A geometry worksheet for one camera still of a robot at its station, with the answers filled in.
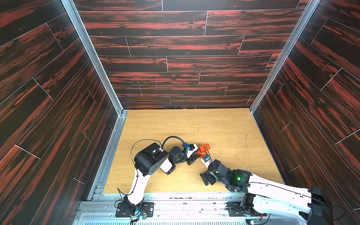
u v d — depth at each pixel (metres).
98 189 0.84
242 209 0.65
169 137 0.82
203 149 0.90
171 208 0.75
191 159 0.82
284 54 0.84
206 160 0.69
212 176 0.61
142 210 0.73
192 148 0.79
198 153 0.90
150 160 0.56
